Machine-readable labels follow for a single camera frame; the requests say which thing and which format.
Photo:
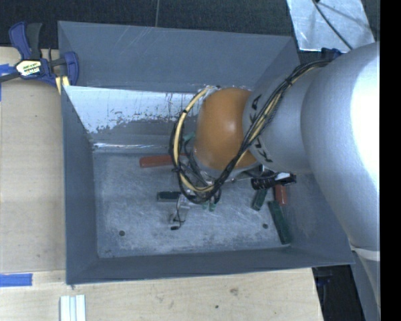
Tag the black cylinder on white bracket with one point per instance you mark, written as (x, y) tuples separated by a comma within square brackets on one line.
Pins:
[(266, 182)]

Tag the pale wood board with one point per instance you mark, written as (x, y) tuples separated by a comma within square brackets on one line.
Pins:
[(30, 179)]

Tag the grey metal bin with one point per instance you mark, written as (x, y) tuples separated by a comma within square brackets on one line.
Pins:
[(137, 219)]

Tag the red-brown flat block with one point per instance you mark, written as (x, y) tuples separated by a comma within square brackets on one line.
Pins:
[(281, 196), (155, 161)]

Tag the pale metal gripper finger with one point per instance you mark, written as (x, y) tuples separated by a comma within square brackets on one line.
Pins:
[(177, 220), (184, 204)]

